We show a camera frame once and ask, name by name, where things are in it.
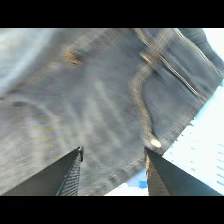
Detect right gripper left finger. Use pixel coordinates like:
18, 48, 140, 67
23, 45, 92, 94
2, 146, 85, 197

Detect blue jeans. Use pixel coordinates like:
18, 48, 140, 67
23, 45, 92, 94
0, 28, 224, 197

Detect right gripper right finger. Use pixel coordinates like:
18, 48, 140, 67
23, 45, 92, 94
144, 147, 222, 197

